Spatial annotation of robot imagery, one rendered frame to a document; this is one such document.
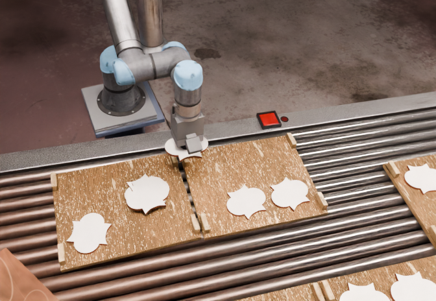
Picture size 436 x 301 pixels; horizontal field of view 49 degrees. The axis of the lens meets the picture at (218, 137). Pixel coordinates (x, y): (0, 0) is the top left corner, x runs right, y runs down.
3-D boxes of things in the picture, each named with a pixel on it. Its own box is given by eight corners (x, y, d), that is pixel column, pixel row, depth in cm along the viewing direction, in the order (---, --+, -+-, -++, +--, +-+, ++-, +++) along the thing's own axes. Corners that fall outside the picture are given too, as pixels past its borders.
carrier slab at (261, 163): (179, 155, 166) (179, 152, 165) (288, 137, 176) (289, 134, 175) (204, 240, 144) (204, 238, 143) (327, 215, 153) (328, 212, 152)
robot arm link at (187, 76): (197, 54, 130) (207, 74, 125) (196, 85, 138) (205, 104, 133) (169, 59, 128) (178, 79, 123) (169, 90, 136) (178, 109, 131)
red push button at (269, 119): (258, 117, 183) (259, 114, 182) (273, 115, 184) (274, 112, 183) (263, 128, 179) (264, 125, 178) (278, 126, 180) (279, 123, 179)
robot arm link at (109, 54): (100, 73, 182) (95, 45, 172) (134, 67, 186) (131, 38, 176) (106, 93, 175) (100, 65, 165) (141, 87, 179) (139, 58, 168)
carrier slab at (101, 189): (51, 178, 156) (50, 174, 155) (173, 154, 166) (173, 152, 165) (61, 273, 134) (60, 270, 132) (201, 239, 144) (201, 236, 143)
